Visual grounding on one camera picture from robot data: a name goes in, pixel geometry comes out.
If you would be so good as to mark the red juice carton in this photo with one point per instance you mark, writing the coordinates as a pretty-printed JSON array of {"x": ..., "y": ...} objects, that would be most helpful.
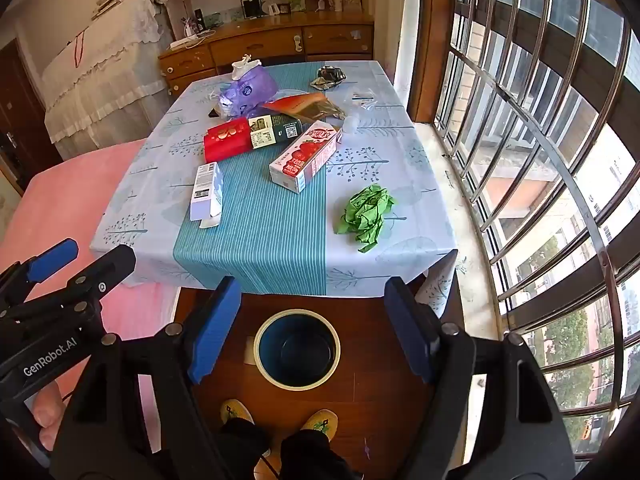
[{"x": 305, "y": 157}]

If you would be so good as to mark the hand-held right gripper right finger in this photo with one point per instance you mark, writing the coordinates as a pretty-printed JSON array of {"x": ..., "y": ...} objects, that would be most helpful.
[{"x": 407, "y": 332}]

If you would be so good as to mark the white lace cloth cover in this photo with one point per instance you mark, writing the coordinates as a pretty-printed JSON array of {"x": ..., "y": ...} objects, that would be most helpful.
[{"x": 100, "y": 85}]

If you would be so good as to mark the blue striped leaf-print tablecloth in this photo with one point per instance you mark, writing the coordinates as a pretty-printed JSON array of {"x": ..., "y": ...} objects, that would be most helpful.
[{"x": 260, "y": 232}]

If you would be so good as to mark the blue trash bin white rim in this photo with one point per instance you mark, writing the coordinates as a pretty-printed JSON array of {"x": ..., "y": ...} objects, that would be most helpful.
[{"x": 285, "y": 360}]

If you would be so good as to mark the green paper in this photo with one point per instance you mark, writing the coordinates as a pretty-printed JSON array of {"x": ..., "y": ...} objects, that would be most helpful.
[{"x": 365, "y": 210}]

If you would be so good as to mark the orange snack packet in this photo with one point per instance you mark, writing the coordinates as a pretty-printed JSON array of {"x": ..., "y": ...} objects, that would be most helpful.
[{"x": 300, "y": 103}]

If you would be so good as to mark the red cardboard box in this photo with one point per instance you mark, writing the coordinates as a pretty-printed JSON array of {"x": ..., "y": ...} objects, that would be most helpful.
[{"x": 227, "y": 140}]

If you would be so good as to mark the steel window grille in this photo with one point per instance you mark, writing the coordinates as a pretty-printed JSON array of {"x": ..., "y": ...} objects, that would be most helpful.
[{"x": 590, "y": 210}]

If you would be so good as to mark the wooden window frame post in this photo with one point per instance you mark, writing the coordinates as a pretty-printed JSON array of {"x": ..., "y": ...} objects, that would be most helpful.
[{"x": 430, "y": 35}]

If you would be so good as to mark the clear plastic wrapper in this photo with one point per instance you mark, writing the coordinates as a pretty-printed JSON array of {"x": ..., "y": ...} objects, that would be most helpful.
[{"x": 363, "y": 99}]

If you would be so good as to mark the person's right leg black trousers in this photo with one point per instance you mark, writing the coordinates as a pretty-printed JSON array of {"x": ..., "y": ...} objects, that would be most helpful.
[{"x": 312, "y": 455}]

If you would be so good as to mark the purple plastic bag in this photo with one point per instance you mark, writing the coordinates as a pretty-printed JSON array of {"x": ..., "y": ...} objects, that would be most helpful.
[{"x": 250, "y": 91}]

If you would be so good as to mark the dark green labelled box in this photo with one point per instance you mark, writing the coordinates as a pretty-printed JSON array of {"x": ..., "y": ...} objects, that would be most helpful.
[{"x": 280, "y": 130}]

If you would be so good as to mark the white crumpled tissue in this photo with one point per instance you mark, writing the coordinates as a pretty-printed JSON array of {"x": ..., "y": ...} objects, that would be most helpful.
[{"x": 245, "y": 66}]

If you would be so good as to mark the person's left hand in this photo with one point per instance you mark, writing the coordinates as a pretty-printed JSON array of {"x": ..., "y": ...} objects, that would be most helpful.
[{"x": 47, "y": 405}]

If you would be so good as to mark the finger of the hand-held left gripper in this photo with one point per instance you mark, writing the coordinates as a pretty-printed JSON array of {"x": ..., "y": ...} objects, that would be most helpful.
[
  {"x": 107, "y": 267},
  {"x": 50, "y": 256}
]

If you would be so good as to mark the yellow knitted slipper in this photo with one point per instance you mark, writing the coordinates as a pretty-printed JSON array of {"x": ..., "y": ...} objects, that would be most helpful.
[
  {"x": 320, "y": 421},
  {"x": 237, "y": 412}
]

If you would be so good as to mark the white and purple box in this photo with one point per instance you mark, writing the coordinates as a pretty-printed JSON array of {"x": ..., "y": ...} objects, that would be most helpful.
[{"x": 205, "y": 192}]

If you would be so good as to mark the black picture frame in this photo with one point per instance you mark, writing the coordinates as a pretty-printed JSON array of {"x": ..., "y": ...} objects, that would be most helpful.
[{"x": 251, "y": 8}]

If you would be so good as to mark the dark wooden door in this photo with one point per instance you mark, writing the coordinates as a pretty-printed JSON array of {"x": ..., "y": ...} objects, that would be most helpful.
[{"x": 20, "y": 110}]

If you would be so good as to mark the small clear plastic cup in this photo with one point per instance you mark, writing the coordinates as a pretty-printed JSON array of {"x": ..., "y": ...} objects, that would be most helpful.
[{"x": 351, "y": 122}]

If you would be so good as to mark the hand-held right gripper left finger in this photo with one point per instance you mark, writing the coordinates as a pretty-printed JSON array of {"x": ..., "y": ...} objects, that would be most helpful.
[{"x": 215, "y": 332}]

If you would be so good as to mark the black wrapper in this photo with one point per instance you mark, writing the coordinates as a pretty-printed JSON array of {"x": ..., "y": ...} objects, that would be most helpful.
[{"x": 327, "y": 77}]

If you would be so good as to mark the wooden dresser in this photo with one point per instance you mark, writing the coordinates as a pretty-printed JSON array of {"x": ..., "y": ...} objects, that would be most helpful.
[{"x": 260, "y": 47}]

